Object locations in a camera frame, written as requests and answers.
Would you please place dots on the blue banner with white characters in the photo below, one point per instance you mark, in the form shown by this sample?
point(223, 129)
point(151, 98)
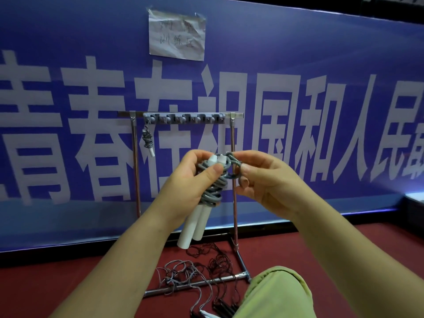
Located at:
point(298, 46)

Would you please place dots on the silver metal rack frame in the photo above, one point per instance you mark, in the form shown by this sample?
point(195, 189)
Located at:
point(127, 113)

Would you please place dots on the person's left hand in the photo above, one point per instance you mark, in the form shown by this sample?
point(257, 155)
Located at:
point(182, 192)

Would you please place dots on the person's green trouser leg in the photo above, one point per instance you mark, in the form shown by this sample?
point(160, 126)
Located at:
point(278, 294)

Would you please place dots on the person's left thumb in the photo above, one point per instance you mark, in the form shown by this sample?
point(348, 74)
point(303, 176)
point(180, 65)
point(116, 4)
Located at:
point(212, 172)

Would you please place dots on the person's right middle finger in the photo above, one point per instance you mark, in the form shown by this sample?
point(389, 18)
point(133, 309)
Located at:
point(247, 183)

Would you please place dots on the grey hook rail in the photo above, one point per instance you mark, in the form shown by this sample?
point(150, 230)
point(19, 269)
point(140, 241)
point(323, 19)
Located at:
point(185, 117)

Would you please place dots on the person's right thumb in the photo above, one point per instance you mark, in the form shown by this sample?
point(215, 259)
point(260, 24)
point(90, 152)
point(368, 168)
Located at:
point(252, 169)

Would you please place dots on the person's right forearm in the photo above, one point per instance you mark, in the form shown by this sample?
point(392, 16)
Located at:
point(357, 268)

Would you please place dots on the white taped paper note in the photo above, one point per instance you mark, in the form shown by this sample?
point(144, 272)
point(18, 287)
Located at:
point(177, 34)

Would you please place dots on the person's left forearm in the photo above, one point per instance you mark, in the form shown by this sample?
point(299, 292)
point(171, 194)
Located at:
point(126, 268)

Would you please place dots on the person's right hand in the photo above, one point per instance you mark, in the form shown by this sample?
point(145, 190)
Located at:
point(275, 188)

